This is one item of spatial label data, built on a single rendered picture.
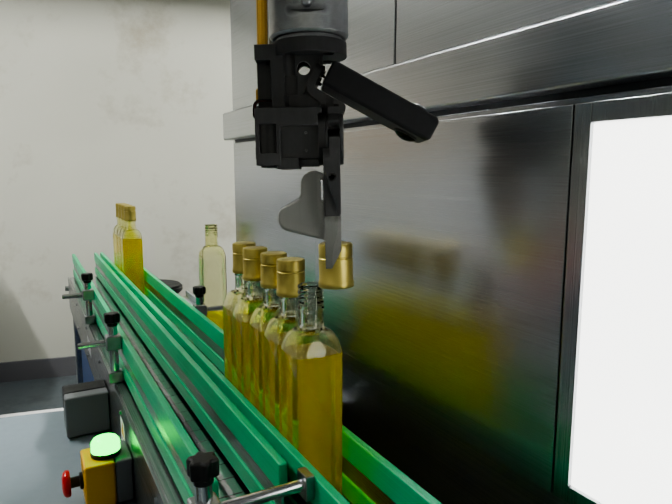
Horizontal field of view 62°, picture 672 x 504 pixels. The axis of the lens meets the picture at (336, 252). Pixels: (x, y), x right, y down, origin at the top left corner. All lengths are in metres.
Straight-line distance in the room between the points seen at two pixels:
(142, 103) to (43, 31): 0.65
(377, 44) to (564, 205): 0.39
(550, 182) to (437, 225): 0.16
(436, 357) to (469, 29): 0.36
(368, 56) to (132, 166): 3.03
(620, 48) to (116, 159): 3.43
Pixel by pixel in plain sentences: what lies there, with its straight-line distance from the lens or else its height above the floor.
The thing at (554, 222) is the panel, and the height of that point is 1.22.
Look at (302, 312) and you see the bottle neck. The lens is 0.63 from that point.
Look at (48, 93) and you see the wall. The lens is 3.81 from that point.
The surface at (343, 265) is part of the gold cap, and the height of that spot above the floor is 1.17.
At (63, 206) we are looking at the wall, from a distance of 3.79.
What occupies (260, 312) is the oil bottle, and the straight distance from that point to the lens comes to 0.73.
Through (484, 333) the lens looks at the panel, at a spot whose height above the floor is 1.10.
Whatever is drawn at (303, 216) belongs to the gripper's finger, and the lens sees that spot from 0.53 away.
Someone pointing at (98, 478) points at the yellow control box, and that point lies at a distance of 0.99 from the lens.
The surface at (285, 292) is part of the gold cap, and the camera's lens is 0.67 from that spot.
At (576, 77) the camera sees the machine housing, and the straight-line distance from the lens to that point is 0.52.
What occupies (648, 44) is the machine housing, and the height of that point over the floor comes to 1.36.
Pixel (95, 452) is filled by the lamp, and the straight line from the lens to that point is 0.99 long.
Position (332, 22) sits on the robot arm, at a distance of 0.55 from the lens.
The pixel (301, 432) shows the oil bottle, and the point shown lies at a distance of 0.65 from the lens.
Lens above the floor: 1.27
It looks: 8 degrees down
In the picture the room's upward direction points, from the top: straight up
